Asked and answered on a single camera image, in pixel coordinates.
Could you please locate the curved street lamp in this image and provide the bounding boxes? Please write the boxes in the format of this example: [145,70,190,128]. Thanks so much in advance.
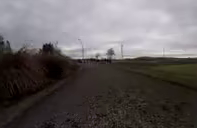
[77,38,86,62]

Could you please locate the dark grey gravel path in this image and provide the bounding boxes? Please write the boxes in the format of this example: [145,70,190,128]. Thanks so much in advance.
[0,62,197,128]

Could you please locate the dry brown bushes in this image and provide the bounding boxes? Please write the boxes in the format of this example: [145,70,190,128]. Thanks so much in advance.
[0,49,81,107]

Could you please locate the dark bush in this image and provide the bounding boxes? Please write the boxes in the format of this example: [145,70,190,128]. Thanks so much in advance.
[41,42,56,55]

